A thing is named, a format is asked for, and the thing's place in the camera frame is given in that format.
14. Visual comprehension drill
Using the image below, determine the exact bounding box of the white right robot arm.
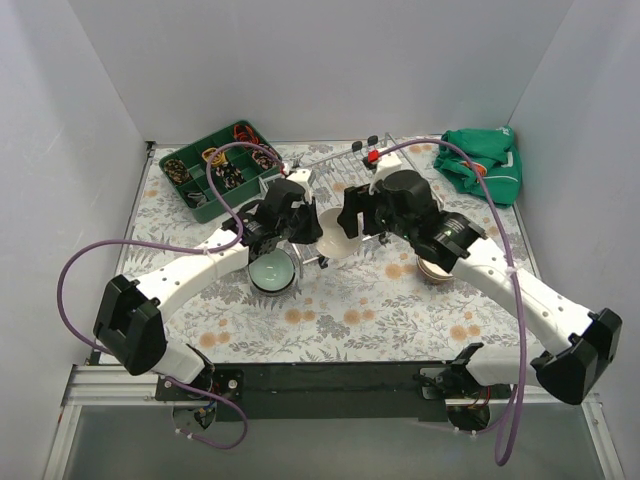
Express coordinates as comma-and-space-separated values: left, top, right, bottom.
338, 170, 622, 405

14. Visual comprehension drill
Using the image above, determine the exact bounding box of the light green bowl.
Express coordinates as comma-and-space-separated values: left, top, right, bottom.
248, 249, 296, 290

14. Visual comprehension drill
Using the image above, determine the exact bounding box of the dark floral roll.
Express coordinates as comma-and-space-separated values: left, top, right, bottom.
215, 163, 245, 191
251, 148, 280, 171

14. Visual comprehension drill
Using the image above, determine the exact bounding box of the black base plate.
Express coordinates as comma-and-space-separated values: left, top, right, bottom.
154, 357, 526, 421

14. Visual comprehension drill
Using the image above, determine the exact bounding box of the aluminium frame rail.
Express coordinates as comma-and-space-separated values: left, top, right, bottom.
45, 365, 625, 479

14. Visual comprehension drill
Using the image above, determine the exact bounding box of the grey roll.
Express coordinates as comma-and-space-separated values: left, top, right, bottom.
184, 191, 208, 209

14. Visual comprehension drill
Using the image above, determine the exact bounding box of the orange black roll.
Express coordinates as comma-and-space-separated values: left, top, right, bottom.
233, 123, 260, 144

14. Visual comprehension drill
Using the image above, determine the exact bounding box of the dark floral roll middle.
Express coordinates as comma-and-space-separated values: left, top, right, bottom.
215, 163, 245, 191

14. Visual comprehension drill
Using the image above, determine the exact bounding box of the beige bowl back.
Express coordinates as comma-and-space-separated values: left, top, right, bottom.
316, 207, 363, 260

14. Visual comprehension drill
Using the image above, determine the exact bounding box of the green cloth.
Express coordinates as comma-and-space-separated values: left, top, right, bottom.
434, 125, 522, 208

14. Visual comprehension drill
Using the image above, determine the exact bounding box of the dark floral roll right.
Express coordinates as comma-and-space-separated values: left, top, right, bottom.
251, 148, 280, 171

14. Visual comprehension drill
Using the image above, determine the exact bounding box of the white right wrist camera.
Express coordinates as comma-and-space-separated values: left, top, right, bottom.
363, 150, 402, 195

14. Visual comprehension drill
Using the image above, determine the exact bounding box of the dark patterned roll left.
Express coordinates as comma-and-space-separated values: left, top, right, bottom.
164, 158, 192, 185

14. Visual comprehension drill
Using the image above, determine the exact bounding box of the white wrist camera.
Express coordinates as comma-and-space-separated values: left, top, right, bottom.
363, 150, 402, 195
285, 168, 315, 204

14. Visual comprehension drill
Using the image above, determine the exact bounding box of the yellow patterned roll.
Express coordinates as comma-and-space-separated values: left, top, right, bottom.
201, 147, 227, 169

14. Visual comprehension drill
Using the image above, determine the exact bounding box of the dark patterned bowl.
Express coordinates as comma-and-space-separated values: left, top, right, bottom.
251, 280, 296, 297

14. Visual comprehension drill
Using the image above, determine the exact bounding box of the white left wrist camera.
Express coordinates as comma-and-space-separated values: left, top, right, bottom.
285, 168, 315, 204

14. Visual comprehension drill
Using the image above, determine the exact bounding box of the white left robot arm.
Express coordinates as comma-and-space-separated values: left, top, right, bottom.
93, 169, 322, 400

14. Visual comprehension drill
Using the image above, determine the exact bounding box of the green compartment tray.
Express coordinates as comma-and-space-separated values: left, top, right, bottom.
159, 120, 280, 223

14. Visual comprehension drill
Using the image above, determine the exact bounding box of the metal wire dish rack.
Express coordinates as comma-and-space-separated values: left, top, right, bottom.
259, 133, 439, 269

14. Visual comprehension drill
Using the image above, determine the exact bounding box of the cream embossed bowl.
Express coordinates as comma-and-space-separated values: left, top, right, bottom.
417, 257, 452, 281

